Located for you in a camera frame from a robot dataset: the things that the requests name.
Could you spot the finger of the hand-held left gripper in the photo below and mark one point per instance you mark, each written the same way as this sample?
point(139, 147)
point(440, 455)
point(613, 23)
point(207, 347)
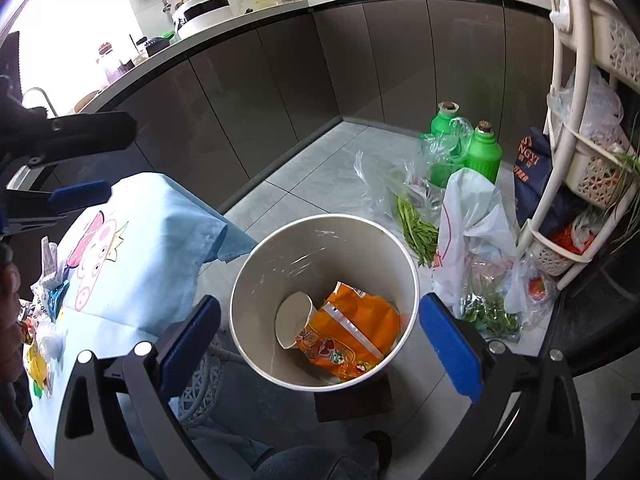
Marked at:
point(95, 132)
point(80, 196)

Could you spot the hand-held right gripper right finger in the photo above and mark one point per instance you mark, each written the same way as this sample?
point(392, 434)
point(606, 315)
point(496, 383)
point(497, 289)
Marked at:
point(450, 350)

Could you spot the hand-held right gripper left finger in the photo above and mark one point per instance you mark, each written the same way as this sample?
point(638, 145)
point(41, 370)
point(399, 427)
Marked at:
point(192, 332)

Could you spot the white round bin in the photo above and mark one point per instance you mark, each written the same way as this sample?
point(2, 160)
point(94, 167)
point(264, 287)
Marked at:
point(280, 260)

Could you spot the metal faucet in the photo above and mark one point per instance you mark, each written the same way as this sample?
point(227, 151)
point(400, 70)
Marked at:
point(37, 94)

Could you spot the bag of leafy greens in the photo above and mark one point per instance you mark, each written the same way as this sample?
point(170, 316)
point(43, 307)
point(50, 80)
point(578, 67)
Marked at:
point(487, 310)

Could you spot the white wicker stool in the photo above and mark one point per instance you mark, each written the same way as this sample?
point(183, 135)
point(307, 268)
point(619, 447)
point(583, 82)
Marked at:
point(200, 395)

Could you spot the glass jar with red lid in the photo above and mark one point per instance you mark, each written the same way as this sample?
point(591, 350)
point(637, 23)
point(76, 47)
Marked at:
point(107, 67)

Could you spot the light blue printed tablecloth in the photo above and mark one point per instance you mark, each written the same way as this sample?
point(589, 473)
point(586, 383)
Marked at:
point(150, 240)

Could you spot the orange snack bag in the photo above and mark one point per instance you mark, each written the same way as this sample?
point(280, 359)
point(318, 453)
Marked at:
point(360, 330)

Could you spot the white paper cup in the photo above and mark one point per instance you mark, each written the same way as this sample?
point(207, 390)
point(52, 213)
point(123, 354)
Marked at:
point(292, 317)

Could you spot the bunch of green beans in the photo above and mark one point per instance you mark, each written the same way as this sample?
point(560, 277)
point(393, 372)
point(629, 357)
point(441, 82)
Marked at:
point(417, 230)

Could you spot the crumpled clear wrapper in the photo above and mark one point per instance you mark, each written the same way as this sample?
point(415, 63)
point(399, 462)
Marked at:
point(52, 342)

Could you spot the white plastic bag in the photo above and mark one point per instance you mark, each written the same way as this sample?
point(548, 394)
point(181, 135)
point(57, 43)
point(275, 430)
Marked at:
point(475, 210)

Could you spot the dark round object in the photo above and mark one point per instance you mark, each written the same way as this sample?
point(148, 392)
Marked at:
point(600, 320)

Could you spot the yellow wrapper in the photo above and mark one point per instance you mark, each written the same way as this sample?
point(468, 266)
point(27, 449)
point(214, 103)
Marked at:
point(37, 367)

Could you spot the white rice cooker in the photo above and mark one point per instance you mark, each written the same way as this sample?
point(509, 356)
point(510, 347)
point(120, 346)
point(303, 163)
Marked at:
point(205, 12)

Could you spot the person's leg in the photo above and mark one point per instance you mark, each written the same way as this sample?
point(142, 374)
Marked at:
point(300, 465)

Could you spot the clear plastic bag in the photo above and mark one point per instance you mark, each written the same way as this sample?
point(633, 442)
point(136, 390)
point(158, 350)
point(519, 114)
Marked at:
point(375, 185)

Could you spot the green plastic bottle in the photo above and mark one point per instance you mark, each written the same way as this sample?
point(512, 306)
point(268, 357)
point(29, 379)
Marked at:
point(484, 155)
point(442, 125)

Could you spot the navy blue bag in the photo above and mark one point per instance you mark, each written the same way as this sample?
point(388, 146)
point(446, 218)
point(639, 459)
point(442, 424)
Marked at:
point(532, 170)

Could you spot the white plastic rack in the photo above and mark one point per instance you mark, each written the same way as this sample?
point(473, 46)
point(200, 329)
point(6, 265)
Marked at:
point(582, 110)

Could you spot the clear bag on rack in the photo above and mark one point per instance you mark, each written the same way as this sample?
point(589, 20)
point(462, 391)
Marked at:
point(605, 110)

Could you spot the grey kitchen cabinet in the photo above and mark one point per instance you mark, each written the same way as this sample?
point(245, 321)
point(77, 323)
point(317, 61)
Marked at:
point(400, 50)

